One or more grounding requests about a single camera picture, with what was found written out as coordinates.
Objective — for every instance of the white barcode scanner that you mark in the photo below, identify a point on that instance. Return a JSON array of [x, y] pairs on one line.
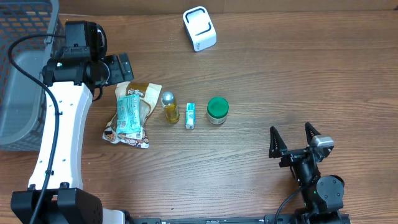
[[199, 28]]

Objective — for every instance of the yellow oil bottle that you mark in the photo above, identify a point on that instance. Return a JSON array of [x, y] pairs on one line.
[[170, 107]]

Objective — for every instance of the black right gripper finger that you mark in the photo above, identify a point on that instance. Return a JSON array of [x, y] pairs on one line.
[[312, 134], [277, 145]]

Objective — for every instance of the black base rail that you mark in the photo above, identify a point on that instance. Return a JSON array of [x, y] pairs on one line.
[[211, 221]]

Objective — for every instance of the teal wipes packet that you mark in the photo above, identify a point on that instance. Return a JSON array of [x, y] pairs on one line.
[[128, 114]]

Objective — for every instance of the small teal white box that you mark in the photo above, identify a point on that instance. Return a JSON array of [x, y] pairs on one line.
[[190, 116]]

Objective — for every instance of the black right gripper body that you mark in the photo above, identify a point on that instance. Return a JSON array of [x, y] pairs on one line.
[[291, 154]]

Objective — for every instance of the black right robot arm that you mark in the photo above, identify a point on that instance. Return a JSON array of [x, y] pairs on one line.
[[322, 195]]

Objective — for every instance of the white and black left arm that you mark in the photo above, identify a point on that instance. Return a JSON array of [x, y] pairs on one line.
[[55, 190]]

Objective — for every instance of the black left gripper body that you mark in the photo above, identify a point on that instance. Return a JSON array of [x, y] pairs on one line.
[[116, 74]]

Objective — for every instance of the dark grey plastic basket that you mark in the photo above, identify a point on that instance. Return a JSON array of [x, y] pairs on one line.
[[23, 102]]

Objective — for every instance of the brown white snack bag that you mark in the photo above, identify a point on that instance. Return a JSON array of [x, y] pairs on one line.
[[149, 95]]

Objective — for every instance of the green lid white jar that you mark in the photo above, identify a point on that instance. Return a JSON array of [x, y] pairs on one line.
[[217, 110]]

